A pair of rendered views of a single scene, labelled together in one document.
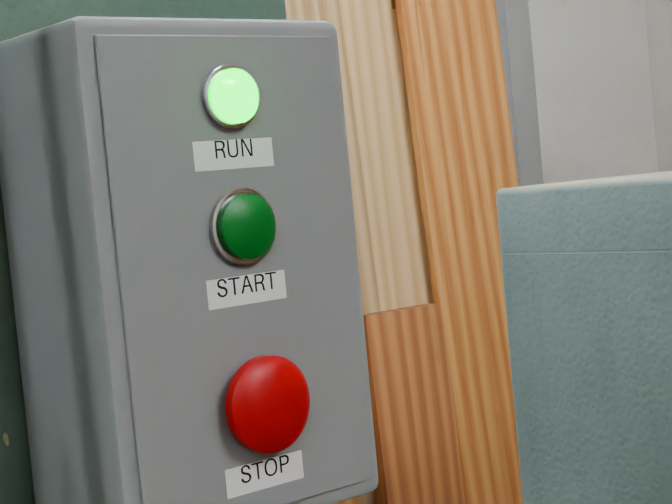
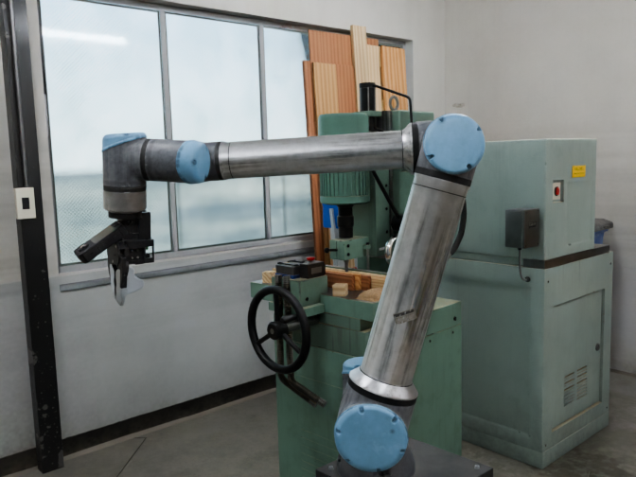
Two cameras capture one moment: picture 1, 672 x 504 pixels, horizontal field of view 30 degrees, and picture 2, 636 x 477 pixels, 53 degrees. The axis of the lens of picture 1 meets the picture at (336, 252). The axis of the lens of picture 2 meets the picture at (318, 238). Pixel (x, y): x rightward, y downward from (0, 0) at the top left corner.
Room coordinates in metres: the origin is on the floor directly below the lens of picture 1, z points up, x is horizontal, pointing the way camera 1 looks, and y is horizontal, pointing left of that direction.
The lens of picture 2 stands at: (-1.91, 0.70, 1.35)
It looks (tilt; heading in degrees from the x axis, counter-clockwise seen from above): 7 degrees down; 354
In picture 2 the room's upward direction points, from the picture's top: 2 degrees counter-clockwise
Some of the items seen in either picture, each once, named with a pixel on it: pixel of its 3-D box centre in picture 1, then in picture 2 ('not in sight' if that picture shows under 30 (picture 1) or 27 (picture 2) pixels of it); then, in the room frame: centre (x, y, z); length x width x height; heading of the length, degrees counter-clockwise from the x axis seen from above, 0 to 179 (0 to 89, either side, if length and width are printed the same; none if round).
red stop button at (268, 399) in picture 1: (268, 403); not in sight; (0.38, 0.03, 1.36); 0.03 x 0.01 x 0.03; 130
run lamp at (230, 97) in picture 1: (234, 96); not in sight; (0.38, 0.03, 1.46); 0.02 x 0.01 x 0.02; 130
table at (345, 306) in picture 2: not in sight; (317, 297); (0.28, 0.50, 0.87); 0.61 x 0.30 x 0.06; 40
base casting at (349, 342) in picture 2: not in sight; (369, 318); (0.39, 0.29, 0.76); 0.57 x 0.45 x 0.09; 130
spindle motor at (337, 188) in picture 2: not in sight; (344, 159); (0.31, 0.38, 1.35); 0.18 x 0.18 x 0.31
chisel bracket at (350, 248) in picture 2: not in sight; (350, 249); (0.32, 0.37, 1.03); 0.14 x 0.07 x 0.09; 130
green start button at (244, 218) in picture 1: (247, 226); not in sight; (0.38, 0.03, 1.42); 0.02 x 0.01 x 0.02; 130
